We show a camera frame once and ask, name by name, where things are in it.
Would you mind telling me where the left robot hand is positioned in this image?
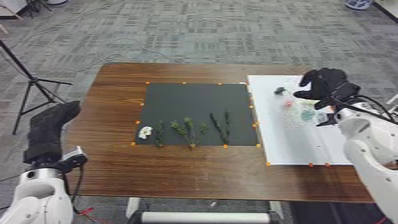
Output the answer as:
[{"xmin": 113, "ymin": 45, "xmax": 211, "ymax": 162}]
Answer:
[{"xmin": 20, "ymin": 100, "xmax": 83, "ymax": 164}]

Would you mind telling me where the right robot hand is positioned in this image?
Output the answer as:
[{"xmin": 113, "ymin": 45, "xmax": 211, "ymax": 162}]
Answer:
[{"xmin": 291, "ymin": 67, "xmax": 362, "ymax": 110}]

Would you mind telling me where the light blue flower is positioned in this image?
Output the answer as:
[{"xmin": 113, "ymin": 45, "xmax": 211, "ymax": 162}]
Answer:
[{"xmin": 298, "ymin": 109, "xmax": 319, "ymax": 122}]

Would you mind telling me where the black tripod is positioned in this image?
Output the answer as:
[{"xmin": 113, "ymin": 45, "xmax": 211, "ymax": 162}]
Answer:
[{"xmin": 0, "ymin": 39, "xmax": 74, "ymax": 136}]

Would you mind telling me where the white flower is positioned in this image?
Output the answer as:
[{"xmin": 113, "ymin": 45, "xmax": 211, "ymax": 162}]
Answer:
[{"xmin": 136, "ymin": 125, "xmax": 154, "ymax": 140}]

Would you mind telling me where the small green sprig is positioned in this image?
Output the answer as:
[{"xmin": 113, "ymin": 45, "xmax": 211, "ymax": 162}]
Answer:
[{"xmin": 152, "ymin": 120, "xmax": 166, "ymax": 148}]

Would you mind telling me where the white sheet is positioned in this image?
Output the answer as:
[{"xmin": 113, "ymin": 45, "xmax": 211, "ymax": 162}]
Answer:
[{"xmin": 244, "ymin": 74, "xmax": 356, "ymax": 167}]

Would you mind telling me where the thin green sprig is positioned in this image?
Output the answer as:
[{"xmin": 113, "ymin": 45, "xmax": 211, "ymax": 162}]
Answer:
[
  {"xmin": 207, "ymin": 112, "xmax": 227, "ymax": 145},
  {"xmin": 221, "ymin": 111, "xmax": 232, "ymax": 145}
]

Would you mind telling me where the dark mat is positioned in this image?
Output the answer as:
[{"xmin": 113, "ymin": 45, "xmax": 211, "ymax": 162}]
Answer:
[{"xmin": 131, "ymin": 82, "xmax": 260, "ymax": 147}]

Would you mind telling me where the branched green sprig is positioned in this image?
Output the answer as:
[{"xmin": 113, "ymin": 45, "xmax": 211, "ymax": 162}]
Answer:
[{"xmin": 168, "ymin": 116, "xmax": 211, "ymax": 151}]

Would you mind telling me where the blue and white pot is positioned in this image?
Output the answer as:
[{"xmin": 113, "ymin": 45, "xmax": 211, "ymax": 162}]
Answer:
[{"xmin": 344, "ymin": 0, "xmax": 374, "ymax": 11}]

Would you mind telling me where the pale grey bar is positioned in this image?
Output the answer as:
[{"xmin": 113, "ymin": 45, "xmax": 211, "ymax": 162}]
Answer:
[{"xmin": 138, "ymin": 211, "xmax": 271, "ymax": 224}]

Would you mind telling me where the black cable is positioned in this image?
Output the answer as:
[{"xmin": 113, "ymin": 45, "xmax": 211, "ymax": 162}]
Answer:
[
  {"xmin": 68, "ymin": 163, "xmax": 84, "ymax": 216},
  {"xmin": 328, "ymin": 94, "xmax": 398, "ymax": 125}
]

